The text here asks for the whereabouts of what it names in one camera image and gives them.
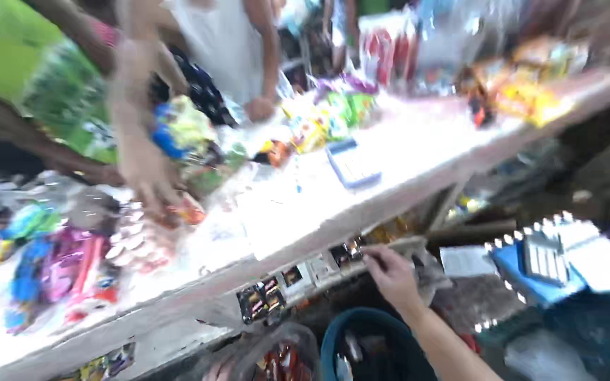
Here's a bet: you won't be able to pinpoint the white paper sheet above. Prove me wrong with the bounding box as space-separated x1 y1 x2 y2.
439 246 497 278

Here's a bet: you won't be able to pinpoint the grey calculator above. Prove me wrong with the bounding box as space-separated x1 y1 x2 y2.
522 230 570 288

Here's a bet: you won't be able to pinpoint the black packets with pink print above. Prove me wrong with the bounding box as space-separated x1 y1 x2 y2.
236 276 287 325

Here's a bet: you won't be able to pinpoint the pile of yellow green packets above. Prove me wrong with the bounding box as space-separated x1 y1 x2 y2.
281 74 380 155

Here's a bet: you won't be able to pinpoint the clear bags of red items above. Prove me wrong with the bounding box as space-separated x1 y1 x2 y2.
358 12 420 88

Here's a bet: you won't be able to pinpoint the pile of colourful toy packets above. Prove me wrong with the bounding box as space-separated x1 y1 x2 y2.
0 198 120 335

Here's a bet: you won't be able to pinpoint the orange black packet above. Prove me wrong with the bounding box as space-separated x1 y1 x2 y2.
253 139 294 168

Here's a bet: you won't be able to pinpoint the blue spiral notebook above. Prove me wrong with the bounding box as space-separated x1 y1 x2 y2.
485 228 589 308

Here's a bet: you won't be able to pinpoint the pile of pale round sweets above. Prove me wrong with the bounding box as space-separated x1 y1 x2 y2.
105 201 179 275

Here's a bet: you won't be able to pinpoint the person's left hand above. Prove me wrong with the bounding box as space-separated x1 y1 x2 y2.
202 358 238 381

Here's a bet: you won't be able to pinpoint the red orange packet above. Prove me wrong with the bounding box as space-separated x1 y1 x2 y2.
170 192 207 228

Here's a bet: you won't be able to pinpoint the dark brown shiny packets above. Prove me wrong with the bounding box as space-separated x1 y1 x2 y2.
329 236 367 270

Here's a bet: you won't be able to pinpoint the clear bag of red packets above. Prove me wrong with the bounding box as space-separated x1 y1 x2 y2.
233 322 322 381

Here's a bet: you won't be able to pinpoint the dark blue plastic tub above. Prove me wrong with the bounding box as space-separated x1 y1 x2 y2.
533 288 610 381

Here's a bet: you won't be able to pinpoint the person's right forearm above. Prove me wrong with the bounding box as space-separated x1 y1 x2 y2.
405 306 504 381

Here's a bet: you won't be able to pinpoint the pile of orange yellow packets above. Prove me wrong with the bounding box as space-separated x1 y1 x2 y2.
459 37 589 129

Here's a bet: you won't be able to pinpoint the person's right hand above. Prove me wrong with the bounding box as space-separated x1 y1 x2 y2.
360 244 426 325

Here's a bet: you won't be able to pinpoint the white wooden counter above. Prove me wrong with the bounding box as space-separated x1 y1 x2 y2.
0 61 610 381

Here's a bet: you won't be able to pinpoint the crumpled grey plastic bag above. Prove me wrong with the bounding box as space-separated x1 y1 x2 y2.
397 236 454 308

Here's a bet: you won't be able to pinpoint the teal round bucket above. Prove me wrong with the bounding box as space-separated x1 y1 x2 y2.
320 307 438 381

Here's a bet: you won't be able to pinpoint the blue rectangular tray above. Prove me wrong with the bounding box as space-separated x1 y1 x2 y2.
325 138 383 190

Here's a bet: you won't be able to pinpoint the yellow and purple packets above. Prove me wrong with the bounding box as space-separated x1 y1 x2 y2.
74 343 136 381

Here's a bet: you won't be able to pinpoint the pile of blue yellow bags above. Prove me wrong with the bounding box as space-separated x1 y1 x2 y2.
151 95 218 162

